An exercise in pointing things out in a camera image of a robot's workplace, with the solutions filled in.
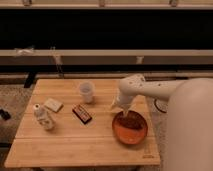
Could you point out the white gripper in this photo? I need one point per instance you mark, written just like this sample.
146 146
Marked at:
122 101

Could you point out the orange ceramic bowl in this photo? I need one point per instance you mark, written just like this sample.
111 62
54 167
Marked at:
130 130

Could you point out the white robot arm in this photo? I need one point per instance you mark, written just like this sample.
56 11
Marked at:
189 124

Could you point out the translucent plastic cup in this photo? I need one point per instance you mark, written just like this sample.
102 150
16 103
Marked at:
86 90

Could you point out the dark chocolate bar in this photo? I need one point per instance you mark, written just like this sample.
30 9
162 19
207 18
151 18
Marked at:
82 114

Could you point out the wooden table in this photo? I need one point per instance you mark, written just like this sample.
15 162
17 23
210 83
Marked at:
73 143

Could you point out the white sponge block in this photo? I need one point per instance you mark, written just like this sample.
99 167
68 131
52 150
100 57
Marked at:
53 104

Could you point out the clear plastic bottle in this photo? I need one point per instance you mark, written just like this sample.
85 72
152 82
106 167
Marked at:
43 117

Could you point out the small black object on floor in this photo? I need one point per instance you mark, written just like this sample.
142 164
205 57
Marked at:
4 114

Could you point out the grey metal rail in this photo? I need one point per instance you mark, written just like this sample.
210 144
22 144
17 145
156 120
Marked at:
20 57

